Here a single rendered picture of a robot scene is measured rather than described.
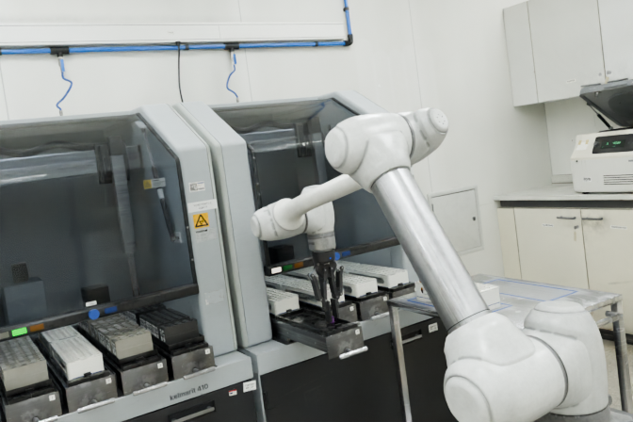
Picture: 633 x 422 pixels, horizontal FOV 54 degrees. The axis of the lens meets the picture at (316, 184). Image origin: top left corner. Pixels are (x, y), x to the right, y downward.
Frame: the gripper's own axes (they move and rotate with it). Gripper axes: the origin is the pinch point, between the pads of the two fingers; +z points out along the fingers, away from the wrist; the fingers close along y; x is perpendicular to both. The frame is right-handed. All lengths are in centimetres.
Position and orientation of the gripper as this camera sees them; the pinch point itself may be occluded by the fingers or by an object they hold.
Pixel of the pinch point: (331, 310)
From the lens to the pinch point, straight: 210.4
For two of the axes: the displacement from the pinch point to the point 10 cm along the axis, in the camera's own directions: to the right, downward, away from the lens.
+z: 1.4, 9.9, 0.6
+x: 5.3, -0.2, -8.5
